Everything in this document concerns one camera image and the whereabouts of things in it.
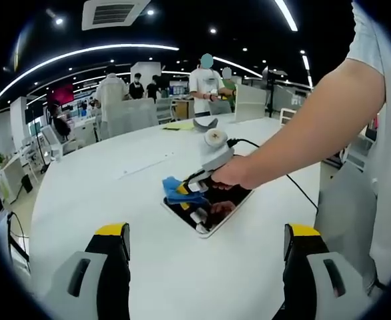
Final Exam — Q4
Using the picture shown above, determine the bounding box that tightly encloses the white low cabinet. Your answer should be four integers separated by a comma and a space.
0, 155, 26, 204

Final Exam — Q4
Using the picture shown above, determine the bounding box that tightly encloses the yellow paper sheet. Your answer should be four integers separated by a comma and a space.
161, 123, 196, 132

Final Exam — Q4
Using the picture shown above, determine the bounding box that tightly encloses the ceiling air vent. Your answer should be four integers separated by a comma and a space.
81, 0, 152, 31

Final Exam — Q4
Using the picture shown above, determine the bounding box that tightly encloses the red wall screen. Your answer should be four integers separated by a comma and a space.
47, 83, 75, 104

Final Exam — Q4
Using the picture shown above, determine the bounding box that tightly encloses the grey curved band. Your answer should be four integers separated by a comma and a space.
193, 117, 220, 133

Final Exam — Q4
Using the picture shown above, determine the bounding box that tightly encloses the black tripod stand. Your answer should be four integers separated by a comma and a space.
266, 66, 288, 118

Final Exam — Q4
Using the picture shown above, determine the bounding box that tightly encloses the grey desk partition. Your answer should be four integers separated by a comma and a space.
107, 98, 159, 137

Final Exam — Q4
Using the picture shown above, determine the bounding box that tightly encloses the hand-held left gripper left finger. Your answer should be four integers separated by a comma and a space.
45, 221, 131, 320

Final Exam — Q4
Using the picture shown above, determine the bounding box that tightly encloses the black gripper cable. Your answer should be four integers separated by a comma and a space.
227, 137, 319, 211

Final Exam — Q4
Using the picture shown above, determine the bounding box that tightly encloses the person's right hand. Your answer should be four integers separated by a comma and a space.
211, 154, 262, 191

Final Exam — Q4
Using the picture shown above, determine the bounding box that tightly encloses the white partition board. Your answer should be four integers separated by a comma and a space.
234, 83, 269, 123

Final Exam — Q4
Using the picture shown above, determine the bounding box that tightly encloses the blue cleaning cloth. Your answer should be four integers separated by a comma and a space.
161, 176, 210, 207

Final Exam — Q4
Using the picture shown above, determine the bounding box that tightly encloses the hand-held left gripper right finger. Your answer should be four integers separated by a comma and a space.
282, 223, 366, 320

